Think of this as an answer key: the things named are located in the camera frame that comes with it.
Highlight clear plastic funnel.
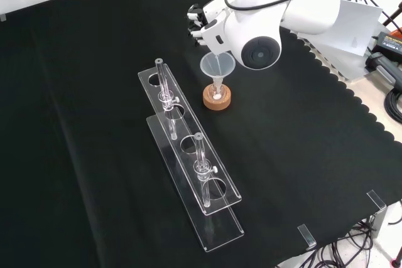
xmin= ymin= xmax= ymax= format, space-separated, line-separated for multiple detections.
xmin=200 ymin=52 xmax=236 ymax=94

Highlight pale board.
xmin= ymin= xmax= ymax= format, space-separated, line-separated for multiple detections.
xmin=290 ymin=0 xmax=384 ymax=83

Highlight clear funnel stand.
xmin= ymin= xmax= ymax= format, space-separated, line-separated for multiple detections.
xmin=137 ymin=58 xmax=245 ymax=254

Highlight black bench cloth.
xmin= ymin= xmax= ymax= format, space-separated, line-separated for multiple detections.
xmin=0 ymin=0 xmax=402 ymax=268

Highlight black floor cables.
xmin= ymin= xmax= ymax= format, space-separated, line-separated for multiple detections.
xmin=278 ymin=214 xmax=389 ymax=268

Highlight black and orange power adapter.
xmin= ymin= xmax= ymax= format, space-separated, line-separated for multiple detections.
xmin=373 ymin=30 xmax=402 ymax=59

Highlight cork ring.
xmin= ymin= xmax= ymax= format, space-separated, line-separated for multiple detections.
xmin=202 ymin=84 xmax=232 ymax=112

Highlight round-bottom glass flask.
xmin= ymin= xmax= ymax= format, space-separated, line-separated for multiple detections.
xmin=209 ymin=82 xmax=225 ymax=101

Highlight coiled black cable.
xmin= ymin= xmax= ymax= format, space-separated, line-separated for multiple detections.
xmin=384 ymin=87 xmax=402 ymax=126

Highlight black handle device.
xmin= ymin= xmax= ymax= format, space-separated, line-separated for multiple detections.
xmin=365 ymin=51 xmax=402 ymax=88

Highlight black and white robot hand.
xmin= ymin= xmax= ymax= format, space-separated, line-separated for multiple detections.
xmin=187 ymin=0 xmax=235 ymax=56

